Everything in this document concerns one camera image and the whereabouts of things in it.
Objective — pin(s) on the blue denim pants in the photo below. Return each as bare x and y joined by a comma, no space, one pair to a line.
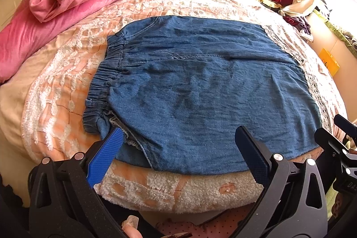
180,86

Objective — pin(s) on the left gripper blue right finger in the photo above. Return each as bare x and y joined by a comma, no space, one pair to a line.
255,154

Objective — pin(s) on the yellow paper bag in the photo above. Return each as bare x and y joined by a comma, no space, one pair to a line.
329,61

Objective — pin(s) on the left hand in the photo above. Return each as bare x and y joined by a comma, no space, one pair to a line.
130,225

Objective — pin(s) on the purple clothes pile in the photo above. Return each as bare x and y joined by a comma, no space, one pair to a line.
301,25

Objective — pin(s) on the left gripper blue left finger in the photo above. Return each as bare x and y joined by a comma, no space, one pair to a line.
101,154

